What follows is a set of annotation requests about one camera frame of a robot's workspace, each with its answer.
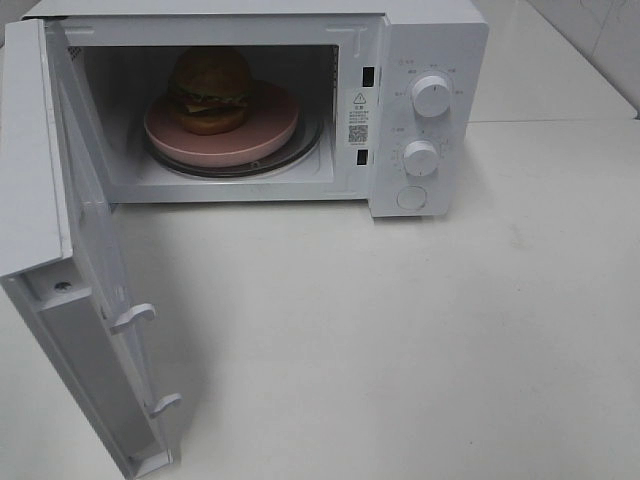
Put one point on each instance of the round white door button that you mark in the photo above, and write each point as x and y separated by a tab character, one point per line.
412	198

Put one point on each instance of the glass microwave turntable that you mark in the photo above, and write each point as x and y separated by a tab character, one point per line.
305	137

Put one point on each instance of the white lower microwave knob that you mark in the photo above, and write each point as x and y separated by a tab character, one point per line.
420	158

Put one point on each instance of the white microwave oven body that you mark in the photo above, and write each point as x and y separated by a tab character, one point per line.
315	50

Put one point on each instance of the white upper microwave knob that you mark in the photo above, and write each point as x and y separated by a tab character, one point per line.
431	95

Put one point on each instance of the pink round plate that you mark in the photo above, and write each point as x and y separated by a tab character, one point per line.
272	119

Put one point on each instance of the white warning label sticker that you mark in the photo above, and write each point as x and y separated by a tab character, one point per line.
357	114

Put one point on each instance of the white microwave door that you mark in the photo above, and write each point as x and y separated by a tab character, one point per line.
61	265

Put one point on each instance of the white microwave knob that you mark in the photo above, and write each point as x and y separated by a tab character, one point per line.
431	95
420	158

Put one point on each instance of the burger with lettuce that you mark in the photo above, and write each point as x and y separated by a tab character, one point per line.
209	90

